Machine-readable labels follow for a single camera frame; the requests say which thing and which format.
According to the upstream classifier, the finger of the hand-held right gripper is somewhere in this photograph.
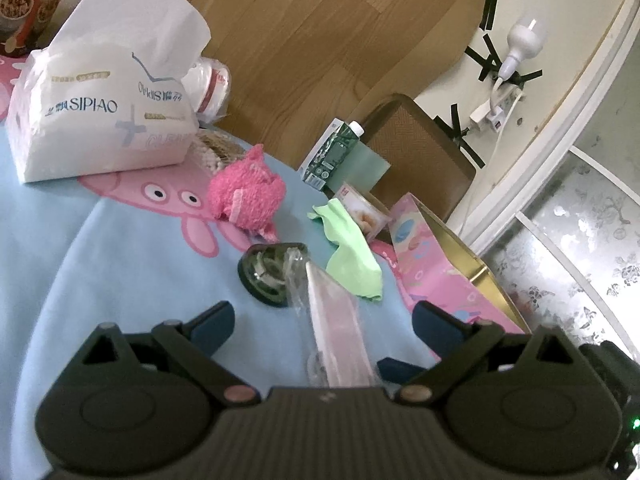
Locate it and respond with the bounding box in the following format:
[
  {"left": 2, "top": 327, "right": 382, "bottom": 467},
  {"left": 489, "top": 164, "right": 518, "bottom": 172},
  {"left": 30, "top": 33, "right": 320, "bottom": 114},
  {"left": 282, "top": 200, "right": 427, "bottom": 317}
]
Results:
[{"left": 377, "top": 357, "right": 427, "bottom": 387}]

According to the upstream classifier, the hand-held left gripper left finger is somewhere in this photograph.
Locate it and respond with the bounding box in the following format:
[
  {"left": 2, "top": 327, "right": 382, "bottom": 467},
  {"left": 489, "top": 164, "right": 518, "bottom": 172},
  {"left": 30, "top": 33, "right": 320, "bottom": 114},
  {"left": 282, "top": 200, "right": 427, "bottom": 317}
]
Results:
[{"left": 82, "top": 301, "right": 261, "bottom": 407}]

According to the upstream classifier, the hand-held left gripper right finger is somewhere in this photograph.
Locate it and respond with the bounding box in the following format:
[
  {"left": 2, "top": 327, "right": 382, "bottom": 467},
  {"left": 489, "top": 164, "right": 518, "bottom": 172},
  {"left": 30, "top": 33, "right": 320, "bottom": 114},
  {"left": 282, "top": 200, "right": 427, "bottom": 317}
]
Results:
[{"left": 400, "top": 302, "right": 583, "bottom": 404}]

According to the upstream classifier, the pink biscuit box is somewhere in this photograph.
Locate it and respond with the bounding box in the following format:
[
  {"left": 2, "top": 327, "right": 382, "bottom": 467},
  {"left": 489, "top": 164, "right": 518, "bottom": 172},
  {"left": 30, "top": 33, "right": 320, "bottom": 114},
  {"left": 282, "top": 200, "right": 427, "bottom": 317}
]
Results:
[{"left": 382, "top": 192, "right": 534, "bottom": 336}]

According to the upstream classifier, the pink packet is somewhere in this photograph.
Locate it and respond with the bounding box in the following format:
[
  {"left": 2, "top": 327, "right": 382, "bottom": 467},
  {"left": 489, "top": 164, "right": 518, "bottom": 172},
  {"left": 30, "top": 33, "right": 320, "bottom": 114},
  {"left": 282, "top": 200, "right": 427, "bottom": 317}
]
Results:
[{"left": 285, "top": 250, "right": 381, "bottom": 391}]

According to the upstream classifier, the light green cloth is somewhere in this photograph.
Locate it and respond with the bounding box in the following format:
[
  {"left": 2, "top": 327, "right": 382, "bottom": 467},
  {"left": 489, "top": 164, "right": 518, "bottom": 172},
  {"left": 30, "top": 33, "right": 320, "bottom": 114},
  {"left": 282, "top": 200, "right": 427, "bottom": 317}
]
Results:
[{"left": 306, "top": 198, "right": 384, "bottom": 304}]

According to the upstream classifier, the pink plush toy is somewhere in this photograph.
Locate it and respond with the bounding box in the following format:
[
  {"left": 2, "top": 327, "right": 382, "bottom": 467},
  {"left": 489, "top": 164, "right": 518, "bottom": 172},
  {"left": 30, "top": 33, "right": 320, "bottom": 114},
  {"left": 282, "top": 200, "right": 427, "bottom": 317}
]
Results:
[{"left": 207, "top": 143, "right": 287, "bottom": 241}]

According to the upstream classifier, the pink and blue printed tablecloth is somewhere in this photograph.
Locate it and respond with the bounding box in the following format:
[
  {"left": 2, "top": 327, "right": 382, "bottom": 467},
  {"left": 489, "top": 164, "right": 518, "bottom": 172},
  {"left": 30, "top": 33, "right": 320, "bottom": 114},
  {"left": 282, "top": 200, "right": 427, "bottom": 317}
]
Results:
[{"left": 0, "top": 55, "right": 531, "bottom": 461}]

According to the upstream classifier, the printed tin can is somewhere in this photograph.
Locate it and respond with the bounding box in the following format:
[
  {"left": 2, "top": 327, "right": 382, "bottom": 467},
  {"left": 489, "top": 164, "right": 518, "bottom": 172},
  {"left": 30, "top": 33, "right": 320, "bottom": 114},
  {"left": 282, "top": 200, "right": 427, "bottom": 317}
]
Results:
[{"left": 334, "top": 183, "right": 391, "bottom": 244}]

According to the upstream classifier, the floral frosted glass door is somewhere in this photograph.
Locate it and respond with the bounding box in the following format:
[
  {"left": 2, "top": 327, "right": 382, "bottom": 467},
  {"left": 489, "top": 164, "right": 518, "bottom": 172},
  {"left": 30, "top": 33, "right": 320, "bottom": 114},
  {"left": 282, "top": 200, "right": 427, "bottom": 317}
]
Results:
[{"left": 485, "top": 147, "right": 640, "bottom": 341}]

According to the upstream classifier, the beige textured packet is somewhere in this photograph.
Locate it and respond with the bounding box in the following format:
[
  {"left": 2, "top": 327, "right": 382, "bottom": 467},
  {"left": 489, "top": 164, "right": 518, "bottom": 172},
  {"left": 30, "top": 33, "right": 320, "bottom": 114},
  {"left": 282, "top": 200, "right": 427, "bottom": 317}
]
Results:
[{"left": 187, "top": 130, "right": 246, "bottom": 177}]

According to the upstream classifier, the brown woven chair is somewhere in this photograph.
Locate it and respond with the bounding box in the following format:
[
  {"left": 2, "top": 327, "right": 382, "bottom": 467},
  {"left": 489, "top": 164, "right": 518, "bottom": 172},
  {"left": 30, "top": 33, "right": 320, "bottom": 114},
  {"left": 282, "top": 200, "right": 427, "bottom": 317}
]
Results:
[{"left": 361, "top": 93, "right": 476, "bottom": 221}]

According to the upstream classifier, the green carton with white cap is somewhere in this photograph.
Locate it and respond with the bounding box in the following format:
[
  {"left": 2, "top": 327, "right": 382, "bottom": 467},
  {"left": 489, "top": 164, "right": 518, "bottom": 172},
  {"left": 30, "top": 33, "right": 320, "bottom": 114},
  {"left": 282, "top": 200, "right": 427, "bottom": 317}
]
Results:
[{"left": 299, "top": 119, "right": 368, "bottom": 191}]

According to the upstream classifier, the white tissue pack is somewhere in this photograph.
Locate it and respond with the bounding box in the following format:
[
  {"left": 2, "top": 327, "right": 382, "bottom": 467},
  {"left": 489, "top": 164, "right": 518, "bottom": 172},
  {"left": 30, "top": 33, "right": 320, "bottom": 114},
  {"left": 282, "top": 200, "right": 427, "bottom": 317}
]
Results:
[{"left": 5, "top": 0, "right": 212, "bottom": 185}]

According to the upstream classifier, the bagged stack of white cups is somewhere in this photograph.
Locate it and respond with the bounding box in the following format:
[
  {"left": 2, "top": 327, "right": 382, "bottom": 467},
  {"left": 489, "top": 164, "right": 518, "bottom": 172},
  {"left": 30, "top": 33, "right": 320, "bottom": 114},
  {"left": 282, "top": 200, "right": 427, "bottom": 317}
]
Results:
[{"left": 181, "top": 55, "right": 234, "bottom": 126}]

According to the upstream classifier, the wood grain board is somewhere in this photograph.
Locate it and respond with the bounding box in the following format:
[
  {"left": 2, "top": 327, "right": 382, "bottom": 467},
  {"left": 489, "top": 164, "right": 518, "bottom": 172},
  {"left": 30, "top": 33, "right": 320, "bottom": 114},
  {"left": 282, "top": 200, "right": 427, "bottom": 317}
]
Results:
[{"left": 120, "top": 0, "right": 481, "bottom": 161}]

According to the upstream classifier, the white lamp and power strip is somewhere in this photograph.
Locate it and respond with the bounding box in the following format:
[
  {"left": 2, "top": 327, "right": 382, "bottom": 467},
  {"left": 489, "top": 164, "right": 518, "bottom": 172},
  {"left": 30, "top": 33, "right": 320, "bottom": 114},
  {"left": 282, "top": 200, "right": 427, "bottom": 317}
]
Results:
[{"left": 434, "top": 0, "right": 544, "bottom": 169}]

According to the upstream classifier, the red snack box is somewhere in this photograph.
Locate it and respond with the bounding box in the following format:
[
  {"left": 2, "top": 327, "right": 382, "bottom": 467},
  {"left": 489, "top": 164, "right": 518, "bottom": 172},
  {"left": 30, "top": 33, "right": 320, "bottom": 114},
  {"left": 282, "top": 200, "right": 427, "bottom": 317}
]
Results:
[{"left": 0, "top": 0, "right": 83, "bottom": 59}]

